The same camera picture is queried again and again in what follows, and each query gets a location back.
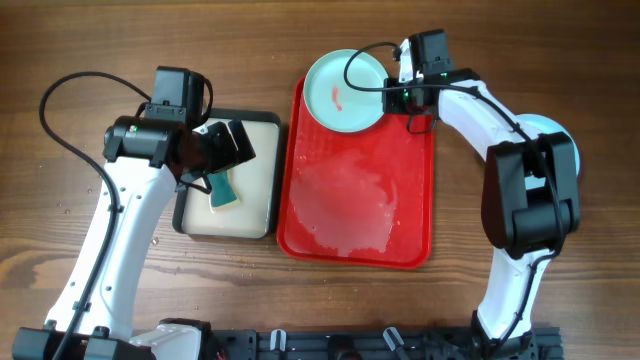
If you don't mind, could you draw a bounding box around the black cable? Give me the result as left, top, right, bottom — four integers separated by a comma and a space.
343, 41, 566, 351
38, 70, 152, 360

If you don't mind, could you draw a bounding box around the left black cable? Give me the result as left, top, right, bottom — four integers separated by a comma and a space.
38, 70, 152, 360

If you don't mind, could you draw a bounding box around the black tray with soapy water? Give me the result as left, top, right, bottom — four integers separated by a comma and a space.
172, 109, 285, 239

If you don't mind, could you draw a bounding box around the light blue plate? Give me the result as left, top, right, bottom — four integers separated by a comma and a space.
516, 114, 581, 178
303, 49, 384, 133

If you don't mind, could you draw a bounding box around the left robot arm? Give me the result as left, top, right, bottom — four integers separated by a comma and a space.
12, 67, 255, 359

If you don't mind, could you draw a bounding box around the green and yellow sponge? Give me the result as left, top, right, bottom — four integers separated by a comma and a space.
207, 171, 239, 211

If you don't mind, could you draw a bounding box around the right black cable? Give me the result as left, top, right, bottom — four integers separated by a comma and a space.
343, 41, 566, 351

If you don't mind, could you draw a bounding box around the red plastic tray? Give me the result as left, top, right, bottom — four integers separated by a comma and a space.
276, 83, 435, 269

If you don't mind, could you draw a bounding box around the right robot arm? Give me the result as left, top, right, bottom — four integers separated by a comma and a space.
382, 30, 580, 359

